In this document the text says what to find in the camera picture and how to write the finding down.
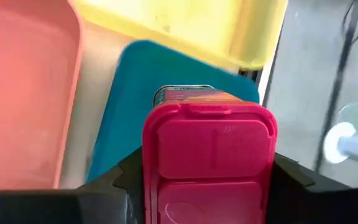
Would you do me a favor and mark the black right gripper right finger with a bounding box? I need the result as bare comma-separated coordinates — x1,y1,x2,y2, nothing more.
265,152,358,224

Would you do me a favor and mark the white grey tower fan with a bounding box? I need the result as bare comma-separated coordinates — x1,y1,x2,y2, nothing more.
323,121,358,169

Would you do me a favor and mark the yellow plastic tray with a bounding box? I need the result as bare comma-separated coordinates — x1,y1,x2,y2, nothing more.
68,0,289,71

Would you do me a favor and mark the red lid patterned spice tin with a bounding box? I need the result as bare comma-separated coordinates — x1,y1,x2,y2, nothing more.
141,84,278,224

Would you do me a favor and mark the white fan cable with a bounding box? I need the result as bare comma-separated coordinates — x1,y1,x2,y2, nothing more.
337,94,358,116

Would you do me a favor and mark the red plastic tray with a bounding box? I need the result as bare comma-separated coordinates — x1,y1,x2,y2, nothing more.
0,0,83,190

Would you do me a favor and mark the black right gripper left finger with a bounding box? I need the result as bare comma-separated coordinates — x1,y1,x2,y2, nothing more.
0,146,145,224

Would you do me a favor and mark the teal plastic tray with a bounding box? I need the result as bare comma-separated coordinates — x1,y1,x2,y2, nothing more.
85,39,260,184

